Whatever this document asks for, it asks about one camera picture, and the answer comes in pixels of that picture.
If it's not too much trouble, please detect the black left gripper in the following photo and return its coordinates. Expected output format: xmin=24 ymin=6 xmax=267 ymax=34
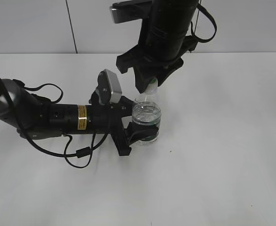
xmin=87 ymin=93 xmax=159 ymax=156

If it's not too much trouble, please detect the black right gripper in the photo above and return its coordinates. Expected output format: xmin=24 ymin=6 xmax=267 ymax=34
xmin=116 ymin=36 xmax=197 ymax=94

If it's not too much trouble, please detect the white green bottle cap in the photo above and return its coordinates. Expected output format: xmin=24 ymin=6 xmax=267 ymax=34
xmin=144 ymin=78 xmax=158 ymax=95

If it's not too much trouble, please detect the clear green-label water bottle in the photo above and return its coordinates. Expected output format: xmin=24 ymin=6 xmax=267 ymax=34
xmin=131 ymin=78 xmax=162 ymax=146

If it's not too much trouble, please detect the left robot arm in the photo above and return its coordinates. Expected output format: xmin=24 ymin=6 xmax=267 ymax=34
xmin=0 ymin=69 xmax=158 ymax=156

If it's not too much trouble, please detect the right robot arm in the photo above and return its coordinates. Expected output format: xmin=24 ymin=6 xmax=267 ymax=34
xmin=110 ymin=0 xmax=198 ymax=93

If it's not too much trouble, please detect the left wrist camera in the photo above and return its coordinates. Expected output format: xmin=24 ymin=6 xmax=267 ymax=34
xmin=95 ymin=69 xmax=122 ymax=105

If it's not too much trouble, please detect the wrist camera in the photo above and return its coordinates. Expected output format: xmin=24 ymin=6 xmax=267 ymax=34
xmin=110 ymin=0 xmax=152 ymax=24
xmin=95 ymin=69 xmax=122 ymax=105

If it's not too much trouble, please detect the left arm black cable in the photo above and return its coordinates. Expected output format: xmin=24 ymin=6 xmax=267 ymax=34
xmin=13 ymin=80 xmax=112 ymax=169

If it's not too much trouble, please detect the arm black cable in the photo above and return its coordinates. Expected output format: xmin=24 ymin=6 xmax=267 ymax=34
xmin=13 ymin=80 xmax=112 ymax=169
xmin=189 ymin=0 xmax=218 ymax=54

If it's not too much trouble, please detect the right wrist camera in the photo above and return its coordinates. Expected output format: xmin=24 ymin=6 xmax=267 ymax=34
xmin=110 ymin=0 xmax=152 ymax=24

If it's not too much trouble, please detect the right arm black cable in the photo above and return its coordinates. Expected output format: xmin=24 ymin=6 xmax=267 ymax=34
xmin=189 ymin=0 xmax=218 ymax=54

